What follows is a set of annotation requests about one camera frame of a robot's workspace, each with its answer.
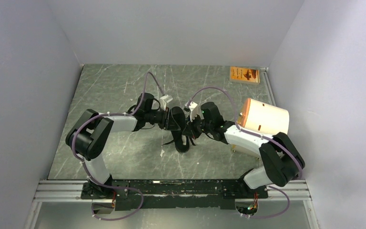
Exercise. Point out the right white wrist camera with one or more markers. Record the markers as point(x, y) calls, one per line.
point(194, 110)

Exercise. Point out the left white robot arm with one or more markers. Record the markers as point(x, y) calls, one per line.
point(89, 135)

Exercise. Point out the black canvas shoe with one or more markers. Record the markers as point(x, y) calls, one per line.
point(181, 141)

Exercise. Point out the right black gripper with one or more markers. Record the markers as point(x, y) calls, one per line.
point(190, 130)

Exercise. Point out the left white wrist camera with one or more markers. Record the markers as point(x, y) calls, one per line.
point(164, 101)

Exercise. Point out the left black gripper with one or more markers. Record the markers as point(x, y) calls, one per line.
point(167, 122)

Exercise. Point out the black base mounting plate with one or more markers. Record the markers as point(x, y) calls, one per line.
point(129, 194)

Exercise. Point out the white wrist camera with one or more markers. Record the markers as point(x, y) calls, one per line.
point(164, 101)
point(194, 110)

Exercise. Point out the white cylindrical lampshade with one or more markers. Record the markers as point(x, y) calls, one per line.
point(263, 118)

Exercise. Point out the orange book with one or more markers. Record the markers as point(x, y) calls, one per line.
point(244, 75)

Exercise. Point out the aluminium frame rail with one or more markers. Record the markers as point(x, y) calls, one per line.
point(70, 191)

